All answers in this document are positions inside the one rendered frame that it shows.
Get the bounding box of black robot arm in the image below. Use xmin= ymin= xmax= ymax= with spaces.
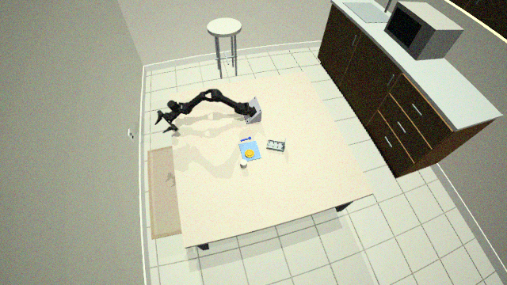
xmin=163 ymin=89 xmax=257 ymax=122

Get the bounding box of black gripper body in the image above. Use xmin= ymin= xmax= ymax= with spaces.
xmin=157 ymin=110 xmax=178 ymax=131

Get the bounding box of light blue square mat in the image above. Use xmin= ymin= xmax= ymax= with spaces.
xmin=239 ymin=141 xmax=261 ymax=161

